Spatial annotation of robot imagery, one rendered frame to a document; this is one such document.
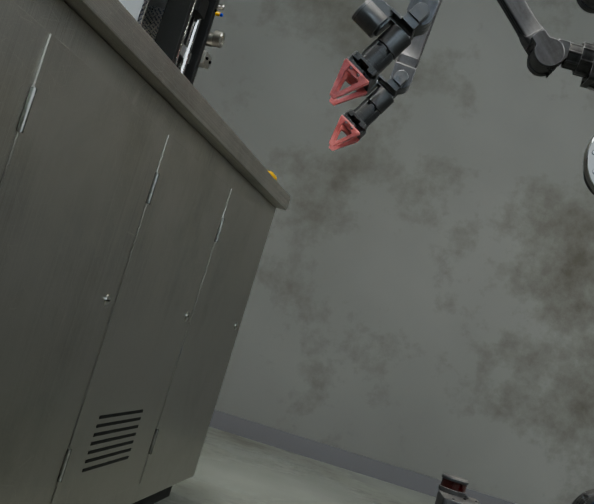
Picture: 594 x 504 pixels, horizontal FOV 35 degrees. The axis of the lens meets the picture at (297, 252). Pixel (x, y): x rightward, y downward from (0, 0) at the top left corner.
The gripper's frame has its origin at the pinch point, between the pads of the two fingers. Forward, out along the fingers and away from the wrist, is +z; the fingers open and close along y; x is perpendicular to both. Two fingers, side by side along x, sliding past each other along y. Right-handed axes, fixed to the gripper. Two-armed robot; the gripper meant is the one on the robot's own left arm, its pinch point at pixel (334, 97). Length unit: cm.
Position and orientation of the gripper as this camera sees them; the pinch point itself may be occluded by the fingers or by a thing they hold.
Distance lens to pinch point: 198.9
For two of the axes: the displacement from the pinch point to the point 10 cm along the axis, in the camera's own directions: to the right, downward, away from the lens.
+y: -0.3, -0.9, -10.0
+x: 6.9, 7.2, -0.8
